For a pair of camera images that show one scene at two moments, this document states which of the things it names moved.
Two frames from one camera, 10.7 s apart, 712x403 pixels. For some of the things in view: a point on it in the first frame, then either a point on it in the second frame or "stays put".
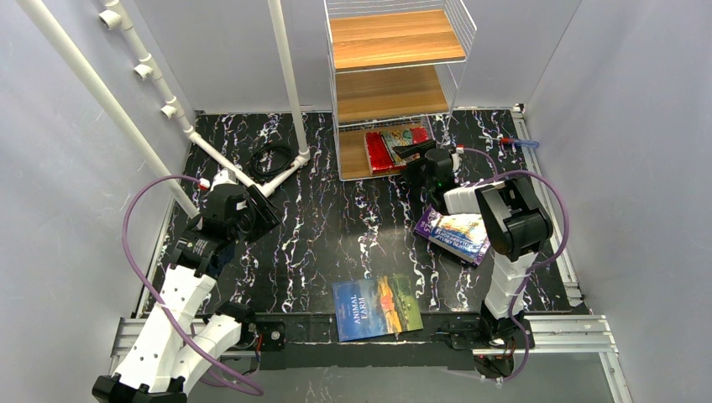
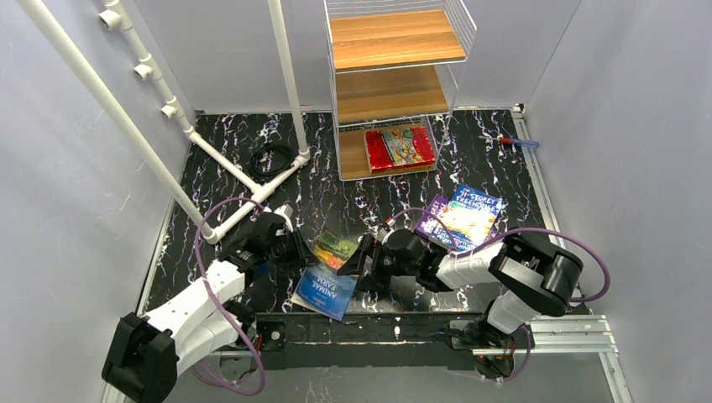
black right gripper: [420, 164] to [369, 259]
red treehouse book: [380, 145] stays put
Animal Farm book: [375, 307] to [321, 286]
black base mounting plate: [311, 342] stays put
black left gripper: [263, 209] to [296, 244]
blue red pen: [527, 143] stays put
